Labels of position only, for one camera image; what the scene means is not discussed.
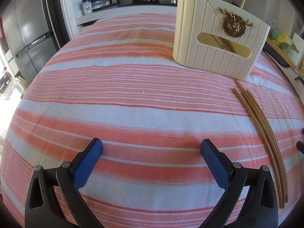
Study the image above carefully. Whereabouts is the white knife block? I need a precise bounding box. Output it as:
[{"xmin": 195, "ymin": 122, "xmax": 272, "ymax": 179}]
[{"xmin": 291, "ymin": 33, "xmax": 304, "ymax": 67}]

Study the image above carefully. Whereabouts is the wooden cutting board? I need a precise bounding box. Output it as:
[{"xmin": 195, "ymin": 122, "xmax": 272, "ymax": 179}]
[{"xmin": 263, "ymin": 38, "xmax": 296, "ymax": 70}]

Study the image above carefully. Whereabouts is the bag of sponges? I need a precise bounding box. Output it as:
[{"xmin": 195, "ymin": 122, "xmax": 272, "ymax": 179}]
[{"xmin": 268, "ymin": 20, "xmax": 298, "ymax": 57}]

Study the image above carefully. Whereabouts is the cream utensil holder box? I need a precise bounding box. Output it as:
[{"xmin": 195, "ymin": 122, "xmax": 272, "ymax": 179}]
[{"xmin": 173, "ymin": 0, "xmax": 270, "ymax": 80}]

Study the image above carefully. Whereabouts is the pink striped tablecloth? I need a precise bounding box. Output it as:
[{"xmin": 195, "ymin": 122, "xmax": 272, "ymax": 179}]
[{"xmin": 0, "ymin": 13, "xmax": 304, "ymax": 228}]

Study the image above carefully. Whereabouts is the grey double door refrigerator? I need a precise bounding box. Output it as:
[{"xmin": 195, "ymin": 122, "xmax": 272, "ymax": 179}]
[{"xmin": 2, "ymin": 0, "xmax": 65, "ymax": 83}]

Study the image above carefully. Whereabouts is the black gas stove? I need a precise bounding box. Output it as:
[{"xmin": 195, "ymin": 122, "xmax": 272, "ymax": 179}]
[{"xmin": 119, "ymin": 0, "xmax": 177, "ymax": 6}]

